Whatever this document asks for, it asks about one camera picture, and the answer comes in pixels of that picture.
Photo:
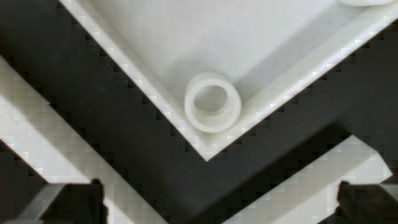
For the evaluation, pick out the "white square tabletop tray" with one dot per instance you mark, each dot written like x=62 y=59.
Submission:
x=268 y=41

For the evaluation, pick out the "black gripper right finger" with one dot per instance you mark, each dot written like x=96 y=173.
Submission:
x=366 y=204

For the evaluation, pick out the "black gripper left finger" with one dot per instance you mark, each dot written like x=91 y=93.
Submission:
x=66 y=204

